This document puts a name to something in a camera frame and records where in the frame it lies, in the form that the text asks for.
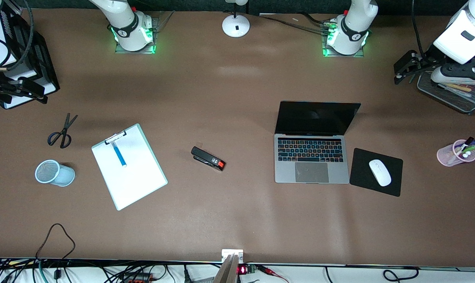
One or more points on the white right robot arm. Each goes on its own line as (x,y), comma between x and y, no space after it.
(123,19)

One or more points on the blue mesh pen cup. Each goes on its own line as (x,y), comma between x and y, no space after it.
(62,176)

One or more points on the grey mounting bar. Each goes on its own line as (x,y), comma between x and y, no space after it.
(227,271)

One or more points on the black paper tray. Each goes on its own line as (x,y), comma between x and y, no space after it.
(45,67)

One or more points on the white round stand base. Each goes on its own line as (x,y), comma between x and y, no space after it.
(236,25)

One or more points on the silver laptop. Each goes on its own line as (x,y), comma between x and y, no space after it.
(312,161)

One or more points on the black mouse pad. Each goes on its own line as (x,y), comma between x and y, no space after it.
(363,177)

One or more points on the dark blue scissors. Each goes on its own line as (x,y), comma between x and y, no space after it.
(65,127)

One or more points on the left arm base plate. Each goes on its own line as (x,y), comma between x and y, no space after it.
(359,55)

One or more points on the orange connector block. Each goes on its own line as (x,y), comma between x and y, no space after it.
(137,279)

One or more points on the yellow pen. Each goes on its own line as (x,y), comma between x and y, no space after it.
(459,87)

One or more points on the blue marker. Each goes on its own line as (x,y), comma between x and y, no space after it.
(119,155)

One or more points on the mint-edged white clipboard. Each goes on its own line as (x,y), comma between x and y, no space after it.
(135,177)

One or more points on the white edge bracket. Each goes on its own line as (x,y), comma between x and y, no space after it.
(226,252)

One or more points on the pink mesh pen cup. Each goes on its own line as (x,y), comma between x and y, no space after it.
(446,157)

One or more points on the red display circuit board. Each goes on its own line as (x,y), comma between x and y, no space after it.
(242,269)

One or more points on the green marker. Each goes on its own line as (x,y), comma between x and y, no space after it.
(473,147)

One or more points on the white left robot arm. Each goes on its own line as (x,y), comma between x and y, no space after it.
(349,27)

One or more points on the white computer mouse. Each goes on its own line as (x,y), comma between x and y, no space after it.
(380,172)

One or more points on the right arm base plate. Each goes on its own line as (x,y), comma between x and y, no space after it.
(154,29)

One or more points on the grey metal mesh tray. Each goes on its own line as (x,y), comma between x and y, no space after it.
(450,100)

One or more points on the black stapler red tip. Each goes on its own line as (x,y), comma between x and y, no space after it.
(206,158)

